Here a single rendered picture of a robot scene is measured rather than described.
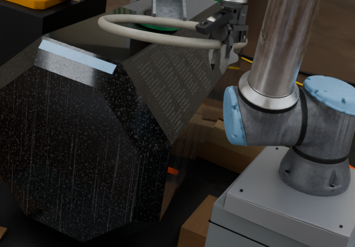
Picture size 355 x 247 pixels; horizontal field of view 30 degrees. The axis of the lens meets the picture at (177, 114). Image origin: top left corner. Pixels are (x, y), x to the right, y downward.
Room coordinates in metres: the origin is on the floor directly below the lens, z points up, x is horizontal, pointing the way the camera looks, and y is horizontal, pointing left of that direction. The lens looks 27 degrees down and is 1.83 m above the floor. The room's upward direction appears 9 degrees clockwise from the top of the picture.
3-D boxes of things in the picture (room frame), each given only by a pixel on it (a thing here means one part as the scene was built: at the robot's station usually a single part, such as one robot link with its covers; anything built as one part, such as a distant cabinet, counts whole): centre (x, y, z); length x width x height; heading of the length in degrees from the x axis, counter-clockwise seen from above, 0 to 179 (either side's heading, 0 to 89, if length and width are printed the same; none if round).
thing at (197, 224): (2.40, -0.20, 0.07); 0.30 x 0.12 x 0.12; 158
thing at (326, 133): (1.54, -0.37, 1.10); 0.17 x 0.15 x 0.18; 102
